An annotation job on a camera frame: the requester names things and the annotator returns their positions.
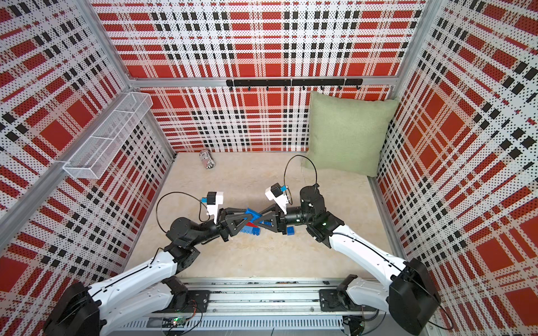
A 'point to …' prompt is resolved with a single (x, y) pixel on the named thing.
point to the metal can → (207, 159)
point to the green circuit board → (176, 322)
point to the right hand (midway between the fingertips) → (260, 220)
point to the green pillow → (347, 133)
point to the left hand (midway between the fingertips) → (255, 214)
